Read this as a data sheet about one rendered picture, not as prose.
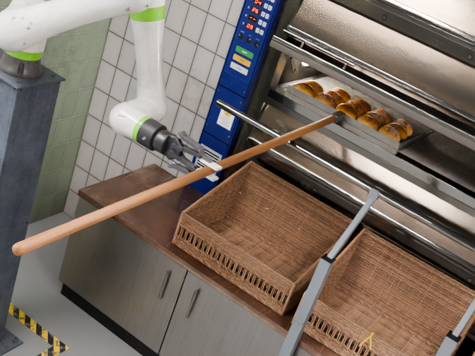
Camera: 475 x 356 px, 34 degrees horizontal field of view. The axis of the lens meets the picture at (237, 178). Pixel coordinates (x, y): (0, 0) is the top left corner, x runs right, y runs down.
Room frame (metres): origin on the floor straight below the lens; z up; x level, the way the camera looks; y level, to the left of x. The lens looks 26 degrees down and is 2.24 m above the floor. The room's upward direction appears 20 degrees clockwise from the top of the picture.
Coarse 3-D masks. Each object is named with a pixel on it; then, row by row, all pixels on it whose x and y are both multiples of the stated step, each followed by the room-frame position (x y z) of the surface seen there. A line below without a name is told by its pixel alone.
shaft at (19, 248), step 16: (304, 128) 2.73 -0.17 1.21; (272, 144) 2.49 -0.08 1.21; (224, 160) 2.21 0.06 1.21; (240, 160) 2.29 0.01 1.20; (192, 176) 2.04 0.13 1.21; (144, 192) 1.85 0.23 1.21; (160, 192) 1.89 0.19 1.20; (112, 208) 1.71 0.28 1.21; (128, 208) 1.76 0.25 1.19; (64, 224) 1.57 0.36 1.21; (80, 224) 1.59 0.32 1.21; (32, 240) 1.46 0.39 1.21; (48, 240) 1.49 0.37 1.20
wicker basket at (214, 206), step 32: (224, 192) 2.92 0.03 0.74; (256, 192) 3.01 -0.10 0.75; (288, 192) 2.97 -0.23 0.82; (192, 224) 2.63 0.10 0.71; (224, 224) 2.93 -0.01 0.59; (288, 224) 2.92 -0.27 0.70; (320, 224) 2.89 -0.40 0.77; (192, 256) 2.61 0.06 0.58; (224, 256) 2.68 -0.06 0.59; (256, 256) 2.76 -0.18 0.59; (288, 256) 2.86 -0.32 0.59; (320, 256) 2.83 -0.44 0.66; (256, 288) 2.48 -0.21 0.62; (288, 288) 2.62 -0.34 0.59
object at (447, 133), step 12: (276, 48) 2.98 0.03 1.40; (288, 48) 2.96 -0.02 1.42; (300, 60) 2.93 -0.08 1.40; (324, 72) 2.88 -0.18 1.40; (348, 72) 3.04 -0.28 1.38; (348, 84) 2.84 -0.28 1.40; (372, 96) 2.79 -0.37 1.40; (396, 108) 2.75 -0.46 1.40; (420, 108) 2.91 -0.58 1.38; (420, 120) 2.71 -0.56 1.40; (444, 120) 2.87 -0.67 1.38; (444, 132) 2.67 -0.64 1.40; (468, 144) 2.63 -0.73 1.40
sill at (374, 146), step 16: (272, 96) 3.12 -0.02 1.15; (288, 96) 3.11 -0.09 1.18; (304, 112) 3.05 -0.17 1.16; (320, 112) 3.05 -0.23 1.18; (336, 128) 2.98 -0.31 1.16; (352, 128) 3.00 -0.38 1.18; (368, 144) 2.92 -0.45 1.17; (384, 144) 2.95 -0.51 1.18; (400, 160) 2.86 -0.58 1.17; (416, 176) 2.82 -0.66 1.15; (432, 176) 2.80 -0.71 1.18; (448, 192) 2.77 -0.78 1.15; (464, 192) 2.75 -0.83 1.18
